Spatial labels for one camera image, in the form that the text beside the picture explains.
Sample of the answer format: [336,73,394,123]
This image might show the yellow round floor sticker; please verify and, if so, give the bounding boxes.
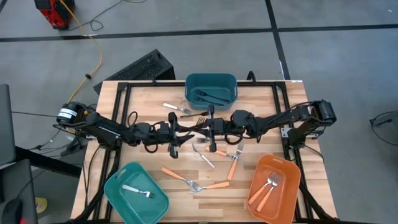
[34,197,49,215]

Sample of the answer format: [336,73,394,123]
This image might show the orange-handled silver fork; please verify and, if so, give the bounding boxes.
[255,174,285,213]
[160,167,200,189]
[188,181,231,194]
[205,145,244,162]
[226,142,245,182]
[248,172,280,206]

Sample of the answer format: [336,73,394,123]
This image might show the red and black equipment case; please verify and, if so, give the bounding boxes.
[33,0,76,30]

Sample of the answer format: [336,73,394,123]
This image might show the black floor beam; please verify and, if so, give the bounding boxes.
[14,145,82,179]

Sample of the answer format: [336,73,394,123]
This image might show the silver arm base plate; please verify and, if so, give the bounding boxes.
[279,126,312,140]

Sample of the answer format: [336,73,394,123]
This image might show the thin black floor cable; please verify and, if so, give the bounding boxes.
[67,0,149,32]
[11,111,60,119]

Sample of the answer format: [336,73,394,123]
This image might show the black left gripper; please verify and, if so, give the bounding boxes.
[154,111,198,159]

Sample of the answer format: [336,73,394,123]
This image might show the dark teal deep bin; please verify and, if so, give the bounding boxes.
[185,73,239,111]

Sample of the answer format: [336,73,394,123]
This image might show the grey flat panel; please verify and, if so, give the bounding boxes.
[0,83,16,167]

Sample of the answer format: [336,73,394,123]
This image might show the green-teal shallow tray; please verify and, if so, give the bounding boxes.
[103,161,170,224]

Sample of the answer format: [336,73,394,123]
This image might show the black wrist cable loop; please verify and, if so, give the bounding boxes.
[224,133,244,146]
[144,139,160,154]
[126,110,139,128]

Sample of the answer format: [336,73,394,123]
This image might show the orange shallow tray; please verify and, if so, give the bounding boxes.
[244,154,302,224]

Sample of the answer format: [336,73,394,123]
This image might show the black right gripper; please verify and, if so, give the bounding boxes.
[195,104,234,154]

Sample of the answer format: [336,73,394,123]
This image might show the dark grey desk top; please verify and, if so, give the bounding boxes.
[0,158,39,224]

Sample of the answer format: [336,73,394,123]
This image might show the yellow extension cable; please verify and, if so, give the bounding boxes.
[58,0,104,104]

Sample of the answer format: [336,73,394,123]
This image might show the black computer mouse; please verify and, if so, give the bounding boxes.
[1,198,24,224]

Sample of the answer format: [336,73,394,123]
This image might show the black aluminium table frame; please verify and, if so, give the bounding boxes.
[72,79,340,224]

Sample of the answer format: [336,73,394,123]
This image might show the white-handled silver fork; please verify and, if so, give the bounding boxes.
[162,102,192,115]
[191,142,216,169]
[121,184,155,199]

